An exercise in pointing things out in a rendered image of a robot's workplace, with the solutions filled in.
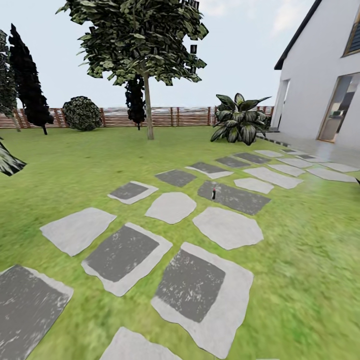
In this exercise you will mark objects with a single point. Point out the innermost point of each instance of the fixed window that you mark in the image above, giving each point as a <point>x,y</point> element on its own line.
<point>338,108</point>

